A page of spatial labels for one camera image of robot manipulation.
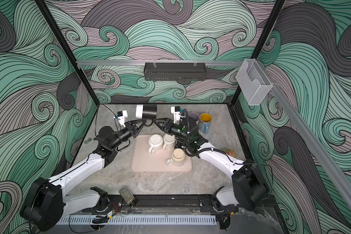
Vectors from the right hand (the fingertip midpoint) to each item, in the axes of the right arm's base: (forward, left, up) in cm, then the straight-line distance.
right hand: (154, 123), depth 70 cm
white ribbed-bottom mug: (+2, +2, -22) cm, 22 cm away
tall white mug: (+3, -7, -24) cm, 25 cm away
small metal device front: (-27, +15, -27) cm, 40 cm away
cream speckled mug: (-7, -12, -22) cm, 26 cm away
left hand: (+1, +4, +1) cm, 4 cm away
